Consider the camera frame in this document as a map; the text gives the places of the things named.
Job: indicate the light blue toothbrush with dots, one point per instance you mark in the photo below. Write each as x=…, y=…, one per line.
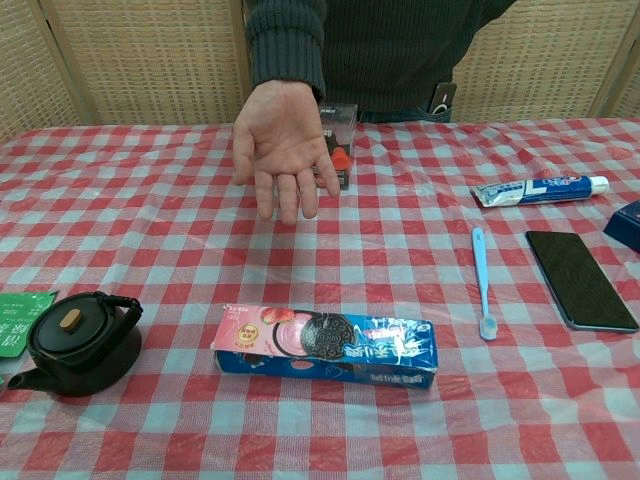
x=481, y=280

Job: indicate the black smartphone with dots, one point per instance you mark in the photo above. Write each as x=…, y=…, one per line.
x=580, y=280

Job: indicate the blue pink cookie box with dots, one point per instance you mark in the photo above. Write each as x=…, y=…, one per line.
x=350, y=357

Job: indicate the clear plastic package red items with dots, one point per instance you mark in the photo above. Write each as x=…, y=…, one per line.
x=345, y=130

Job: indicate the phone in trouser pocket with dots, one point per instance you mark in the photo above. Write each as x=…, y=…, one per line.
x=442, y=97

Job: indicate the person's dark sweater torso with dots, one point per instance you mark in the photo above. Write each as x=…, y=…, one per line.
x=400, y=50

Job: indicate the red white checkered tablecloth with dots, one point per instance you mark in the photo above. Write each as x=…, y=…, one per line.
x=320, y=425

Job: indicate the blue white toothpaste tube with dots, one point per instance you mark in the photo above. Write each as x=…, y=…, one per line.
x=540, y=191

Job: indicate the dark knit sweater sleeve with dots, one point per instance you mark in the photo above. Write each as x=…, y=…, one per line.
x=285, y=45

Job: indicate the black cast iron teapot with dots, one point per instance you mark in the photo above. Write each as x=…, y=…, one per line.
x=80, y=345

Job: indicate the woven rattan screen panel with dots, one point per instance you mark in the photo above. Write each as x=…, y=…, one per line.
x=540, y=55
x=150, y=55
x=627, y=85
x=25, y=65

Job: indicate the person's right hand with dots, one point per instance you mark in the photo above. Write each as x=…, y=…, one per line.
x=280, y=140

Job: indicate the dark blue box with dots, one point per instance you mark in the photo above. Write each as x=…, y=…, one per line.
x=625, y=225

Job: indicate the green tea packet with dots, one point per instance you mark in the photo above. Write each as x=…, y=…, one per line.
x=15, y=320

